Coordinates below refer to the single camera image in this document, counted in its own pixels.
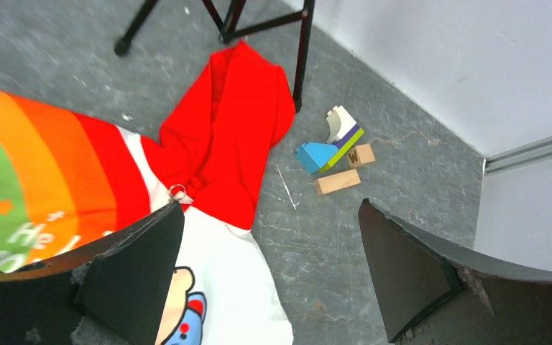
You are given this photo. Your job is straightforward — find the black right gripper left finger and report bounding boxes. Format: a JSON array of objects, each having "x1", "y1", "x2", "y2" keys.
[{"x1": 0, "y1": 202, "x2": 185, "y2": 344}]

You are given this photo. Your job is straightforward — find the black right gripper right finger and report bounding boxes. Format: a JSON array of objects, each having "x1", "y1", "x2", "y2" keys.
[{"x1": 358, "y1": 199, "x2": 552, "y2": 344}]

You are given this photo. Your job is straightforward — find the rainbow hooded zip jacket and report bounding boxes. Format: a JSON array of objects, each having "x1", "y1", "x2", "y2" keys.
[{"x1": 0, "y1": 42, "x2": 295, "y2": 344}]

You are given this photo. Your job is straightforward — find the long wooden block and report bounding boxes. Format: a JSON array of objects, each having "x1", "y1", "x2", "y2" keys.
[{"x1": 315, "y1": 169, "x2": 361, "y2": 196}]

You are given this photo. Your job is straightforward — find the small wooden cube block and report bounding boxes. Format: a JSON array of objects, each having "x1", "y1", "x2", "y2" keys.
[{"x1": 346, "y1": 144, "x2": 375, "y2": 169}]

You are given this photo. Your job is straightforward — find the green flat toy block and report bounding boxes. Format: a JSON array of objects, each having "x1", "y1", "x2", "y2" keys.
[{"x1": 319, "y1": 124, "x2": 364, "y2": 172}]

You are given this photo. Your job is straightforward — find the blue triangular toy block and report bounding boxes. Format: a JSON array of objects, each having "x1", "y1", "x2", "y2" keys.
[{"x1": 295, "y1": 142, "x2": 339, "y2": 174}]

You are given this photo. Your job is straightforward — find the white arch toy block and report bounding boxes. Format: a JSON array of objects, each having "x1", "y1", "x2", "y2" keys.
[{"x1": 326, "y1": 106, "x2": 357, "y2": 144}]

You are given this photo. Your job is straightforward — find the black camera tripod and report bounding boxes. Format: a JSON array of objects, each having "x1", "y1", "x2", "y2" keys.
[{"x1": 114, "y1": 0, "x2": 316, "y2": 111}]

